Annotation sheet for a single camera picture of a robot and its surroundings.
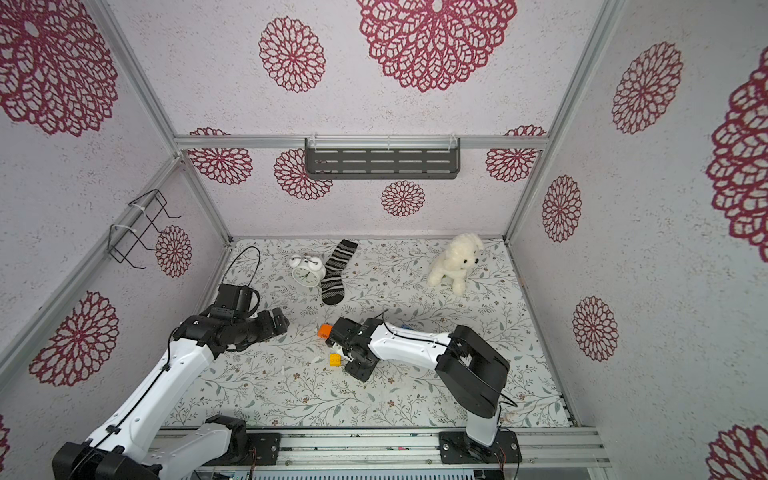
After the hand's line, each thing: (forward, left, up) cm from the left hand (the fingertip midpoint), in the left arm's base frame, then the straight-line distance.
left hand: (275, 329), depth 80 cm
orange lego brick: (+5, -11, -12) cm, 17 cm away
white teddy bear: (+24, -53, +3) cm, 58 cm away
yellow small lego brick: (-4, -15, -12) cm, 20 cm away
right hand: (-6, -22, -11) cm, 25 cm away
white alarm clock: (+24, -4, -6) cm, 25 cm away
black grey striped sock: (+24, -11, -14) cm, 30 cm away
